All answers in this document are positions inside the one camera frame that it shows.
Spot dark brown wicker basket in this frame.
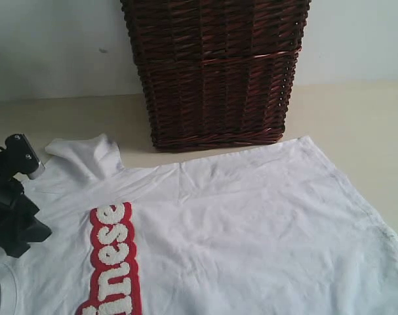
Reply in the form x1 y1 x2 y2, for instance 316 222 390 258
121 0 310 152

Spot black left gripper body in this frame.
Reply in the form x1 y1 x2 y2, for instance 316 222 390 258
0 154 38 246

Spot white t-shirt with red lettering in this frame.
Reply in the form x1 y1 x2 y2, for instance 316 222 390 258
0 135 398 314

